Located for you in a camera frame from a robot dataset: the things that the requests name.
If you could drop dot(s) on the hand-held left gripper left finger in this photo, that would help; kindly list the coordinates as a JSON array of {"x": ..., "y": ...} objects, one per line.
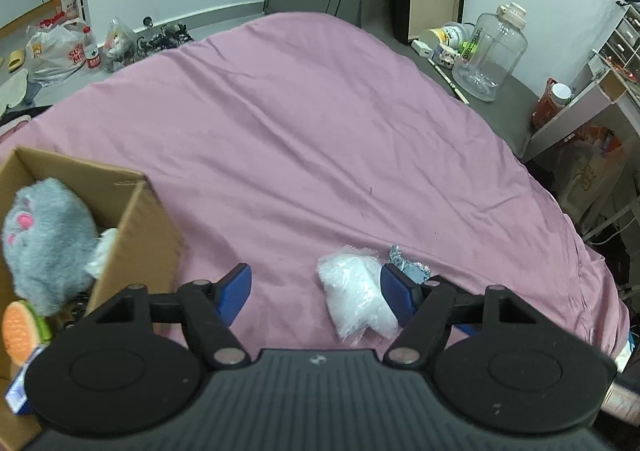
[{"x": 235, "y": 291}]

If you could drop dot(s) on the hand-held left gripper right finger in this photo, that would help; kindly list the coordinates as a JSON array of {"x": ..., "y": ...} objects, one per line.
[{"x": 397, "y": 293}]

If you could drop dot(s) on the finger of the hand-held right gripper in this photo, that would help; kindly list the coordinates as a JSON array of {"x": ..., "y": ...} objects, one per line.
[{"x": 466, "y": 329}]

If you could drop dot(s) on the black white patterned pouch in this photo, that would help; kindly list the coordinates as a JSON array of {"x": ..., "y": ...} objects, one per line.
[{"x": 412, "y": 268}]

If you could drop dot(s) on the large white plastic-wrapped bundle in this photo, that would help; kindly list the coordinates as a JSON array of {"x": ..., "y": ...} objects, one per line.
[{"x": 350, "y": 291}]

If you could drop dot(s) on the cardboard box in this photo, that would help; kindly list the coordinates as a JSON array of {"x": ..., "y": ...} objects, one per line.
[{"x": 145, "y": 236}]

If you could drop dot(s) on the small white plastic-wrapped bundle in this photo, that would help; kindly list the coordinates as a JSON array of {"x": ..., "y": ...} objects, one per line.
[{"x": 105, "y": 245}]

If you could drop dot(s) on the grey plush toy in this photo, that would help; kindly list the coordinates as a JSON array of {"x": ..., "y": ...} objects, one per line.
[{"x": 50, "y": 241}]

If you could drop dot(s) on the burger plush toy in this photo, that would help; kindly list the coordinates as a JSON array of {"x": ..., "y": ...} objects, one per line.
[{"x": 20, "y": 331}]

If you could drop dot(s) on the blue tissue pack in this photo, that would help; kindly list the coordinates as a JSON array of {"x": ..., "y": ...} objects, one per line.
[{"x": 20, "y": 391}]

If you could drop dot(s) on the pink bed sheet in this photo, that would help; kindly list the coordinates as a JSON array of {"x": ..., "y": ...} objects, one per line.
[{"x": 300, "y": 131}]

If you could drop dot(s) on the beige bag under desk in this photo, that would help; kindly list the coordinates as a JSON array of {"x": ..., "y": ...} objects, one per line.
[{"x": 590, "y": 176}]

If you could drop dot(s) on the thin wooden stick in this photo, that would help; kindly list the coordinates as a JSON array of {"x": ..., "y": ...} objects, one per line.
[{"x": 448, "y": 79}]

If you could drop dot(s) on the white desk black top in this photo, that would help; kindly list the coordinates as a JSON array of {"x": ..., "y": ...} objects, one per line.
[{"x": 565, "y": 118}]

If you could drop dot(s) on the red can white lid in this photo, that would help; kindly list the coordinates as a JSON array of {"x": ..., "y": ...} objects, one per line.
[{"x": 550, "y": 103}]

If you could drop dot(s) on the white power adapter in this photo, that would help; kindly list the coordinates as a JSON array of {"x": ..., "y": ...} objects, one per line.
[{"x": 422, "y": 48}]

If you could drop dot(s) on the clear water jug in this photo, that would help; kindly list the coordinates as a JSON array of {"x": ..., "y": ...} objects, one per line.
[{"x": 492, "y": 56}]

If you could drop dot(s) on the white jar green label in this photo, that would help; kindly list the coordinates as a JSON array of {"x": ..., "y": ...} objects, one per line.
[{"x": 452, "y": 37}]

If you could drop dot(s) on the clear plastic bag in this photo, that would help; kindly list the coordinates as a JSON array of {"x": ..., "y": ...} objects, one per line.
[{"x": 118, "y": 43}]

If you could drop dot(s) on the water bottle red label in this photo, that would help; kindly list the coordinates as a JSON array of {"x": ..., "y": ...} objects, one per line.
[{"x": 92, "y": 49}]

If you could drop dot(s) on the white printed plastic bag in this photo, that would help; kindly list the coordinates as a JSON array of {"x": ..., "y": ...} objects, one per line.
[{"x": 55, "y": 53}]

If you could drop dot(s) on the white cloth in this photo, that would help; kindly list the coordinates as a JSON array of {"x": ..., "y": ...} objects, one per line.
[{"x": 12, "y": 91}]

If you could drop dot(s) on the yellow slipper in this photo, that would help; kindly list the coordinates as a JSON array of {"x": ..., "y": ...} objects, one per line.
[{"x": 15, "y": 60}]

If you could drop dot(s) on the small drawer organiser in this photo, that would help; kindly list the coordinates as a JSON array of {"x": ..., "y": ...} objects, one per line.
[{"x": 625, "y": 38}]

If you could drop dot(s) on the small cardboard carton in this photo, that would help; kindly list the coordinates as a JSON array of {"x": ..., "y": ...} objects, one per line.
[{"x": 63, "y": 0}]

